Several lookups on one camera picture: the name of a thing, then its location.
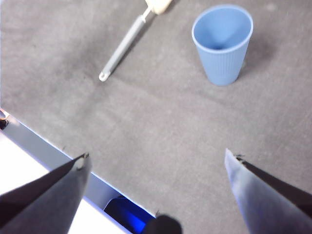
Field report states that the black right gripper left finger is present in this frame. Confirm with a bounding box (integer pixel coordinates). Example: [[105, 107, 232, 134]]
[[0, 152, 93, 234]]

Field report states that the grey-handled sponge cup brush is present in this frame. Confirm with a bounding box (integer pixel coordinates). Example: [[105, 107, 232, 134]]
[[98, 0, 174, 82]]

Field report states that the blue ribbed plastic cup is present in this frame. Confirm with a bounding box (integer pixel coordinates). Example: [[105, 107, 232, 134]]
[[191, 4, 254, 86]]

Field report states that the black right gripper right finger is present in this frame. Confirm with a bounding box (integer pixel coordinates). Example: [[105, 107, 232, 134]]
[[224, 148, 312, 234]]

